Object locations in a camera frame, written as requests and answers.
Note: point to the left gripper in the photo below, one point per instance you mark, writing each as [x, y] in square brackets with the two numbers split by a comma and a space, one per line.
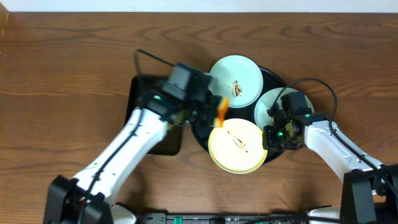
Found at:
[210, 109]

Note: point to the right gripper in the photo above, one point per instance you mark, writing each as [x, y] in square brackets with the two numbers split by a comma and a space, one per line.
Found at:
[268, 142]

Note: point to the green yellow sponge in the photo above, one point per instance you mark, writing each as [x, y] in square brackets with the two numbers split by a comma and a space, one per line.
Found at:
[222, 109]

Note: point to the yellow plate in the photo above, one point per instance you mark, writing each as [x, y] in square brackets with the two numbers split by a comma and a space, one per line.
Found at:
[236, 147]

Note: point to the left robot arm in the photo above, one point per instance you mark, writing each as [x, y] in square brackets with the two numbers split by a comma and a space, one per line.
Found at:
[89, 196]

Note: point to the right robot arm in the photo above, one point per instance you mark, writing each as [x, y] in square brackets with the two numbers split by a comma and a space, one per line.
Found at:
[369, 192]

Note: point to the black rectangular tray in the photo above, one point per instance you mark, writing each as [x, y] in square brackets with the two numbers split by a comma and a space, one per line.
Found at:
[171, 143]

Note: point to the light blue plate top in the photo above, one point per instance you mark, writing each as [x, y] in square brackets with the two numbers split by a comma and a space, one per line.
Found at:
[237, 78]

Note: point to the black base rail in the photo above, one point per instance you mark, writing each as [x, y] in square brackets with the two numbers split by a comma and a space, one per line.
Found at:
[274, 218]

